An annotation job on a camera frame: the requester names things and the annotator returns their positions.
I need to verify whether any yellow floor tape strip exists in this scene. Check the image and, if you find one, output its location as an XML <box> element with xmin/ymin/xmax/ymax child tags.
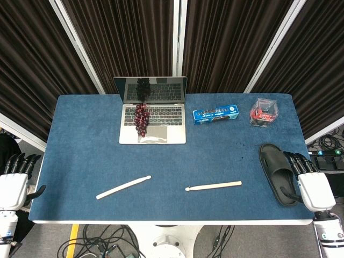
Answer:
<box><xmin>65</xmin><ymin>224</ymin><xmax>81</xmax><ymax>258</ymax></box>

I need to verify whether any dark pleated partition panel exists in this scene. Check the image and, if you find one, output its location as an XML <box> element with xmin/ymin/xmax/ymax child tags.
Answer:
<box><xmin>61</xmin><ymin>0</ymin><xmax>178</xmax><ymax>95</ymax></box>
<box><xmin>252</xmin><ymin>0</ymin><xmax>344</xmax><ymax>140</ymax></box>
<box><xmin>0</xmin><ymin>0</ymin><xmax>101</xmax><ymax>145</ymax></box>
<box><xmin>182</xmin><ymin>0</ymin><xmax>295</xmax><ymax>94</ymax></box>

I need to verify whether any clear coffee capsule box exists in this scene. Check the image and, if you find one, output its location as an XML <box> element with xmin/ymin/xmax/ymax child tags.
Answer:
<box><xmin>248</xmin><ymin>97</ymin><xmax>279</xmax><ymax>128</ymax></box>

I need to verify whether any light wood drumstick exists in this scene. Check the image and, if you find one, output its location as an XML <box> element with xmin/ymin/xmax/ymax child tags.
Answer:
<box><xmin>184</xmin><ymin>181</ymin><xmax>242</xmax><ymax>192</ymax></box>

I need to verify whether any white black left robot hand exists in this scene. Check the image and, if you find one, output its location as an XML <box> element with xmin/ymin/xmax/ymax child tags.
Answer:
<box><xmin>0</xmin><ymin>152</ymin><xmax>47</xmax><ymax>212</ymax></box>

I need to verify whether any white round pedestal base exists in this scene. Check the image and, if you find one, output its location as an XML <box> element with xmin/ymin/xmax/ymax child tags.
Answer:
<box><xmin>128</xmin><ymin>224</ymin><xmax>205</xmax><ymax>258</ymax></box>

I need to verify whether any blue cookie box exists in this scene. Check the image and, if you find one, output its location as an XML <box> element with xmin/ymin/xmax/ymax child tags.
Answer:
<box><xmin>192</xmin><ymin>104</ymin><xmax>241</xmax><ymax>126</ymax></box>

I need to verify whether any black slipper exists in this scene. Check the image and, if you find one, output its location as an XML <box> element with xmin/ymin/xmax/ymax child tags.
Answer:
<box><xmin>259</xmin><ymin>143</ymin><xmax>303</xmax><ymax>207</ymax></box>

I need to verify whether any black power strip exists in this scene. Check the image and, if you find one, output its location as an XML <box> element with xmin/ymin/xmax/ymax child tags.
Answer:
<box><xmin>308</xmin><ymin>149</ymin><xmax>344</xmax><ymax>157</ymax></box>

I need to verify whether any silver laptop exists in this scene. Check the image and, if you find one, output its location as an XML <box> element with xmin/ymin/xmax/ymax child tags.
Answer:
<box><xmin>113</xmin><ymin>76</ymin><xmax>188</xmax><ymax>145</ymax></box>

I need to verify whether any white drumstick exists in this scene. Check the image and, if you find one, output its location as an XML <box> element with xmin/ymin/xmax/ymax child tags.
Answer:
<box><xmin>96</xmin><ymin>175</ymin><xmax>152</xmax><ymax>200</ymax></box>

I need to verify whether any black coiled cable pile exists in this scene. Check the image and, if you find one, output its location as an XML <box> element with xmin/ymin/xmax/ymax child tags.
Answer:
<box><xmin>309</xmin><ymin>128</ymin><xmax>344</xmax><ymax>152</ymax></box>

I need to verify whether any black floor cable bundle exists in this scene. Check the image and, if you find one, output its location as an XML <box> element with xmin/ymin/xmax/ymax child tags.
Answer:
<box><xmin>57</xmin><ymin>224</ymin><xmax>141</xmax><ymax>258</ymax></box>

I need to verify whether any blue table cloth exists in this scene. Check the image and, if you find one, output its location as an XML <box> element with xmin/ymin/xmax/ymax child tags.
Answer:
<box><xmin>28</xmin><ymin>93</ymin><xmax>315</xmax><ymax>223</ymax></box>

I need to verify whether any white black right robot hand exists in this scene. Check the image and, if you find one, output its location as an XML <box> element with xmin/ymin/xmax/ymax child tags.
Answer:
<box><xmin>282</xmin><ymin>151</ymin><xmax>337</xmax><ymax>213</ymax></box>

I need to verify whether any silver partition frame post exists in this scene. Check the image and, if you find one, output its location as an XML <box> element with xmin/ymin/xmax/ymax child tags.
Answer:
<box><xmin>243</xmin><ymin>0</ymin><xmax>309</xmax><ymax>94</ymax></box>
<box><xmin>49</xmin><ymin>0</ymin><xmax>105</xmax><ymax>95</ymax></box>
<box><xmin>173</xmin><ymin>0</ymin><xmax>188</xmax><ymax>78</ymax></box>

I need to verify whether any dark red grape bunch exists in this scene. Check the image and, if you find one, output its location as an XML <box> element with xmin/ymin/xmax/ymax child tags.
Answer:
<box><xmin>133</xmin><ymin>102</ymin><xmax>151</xmax><ymax>138</ymax></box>

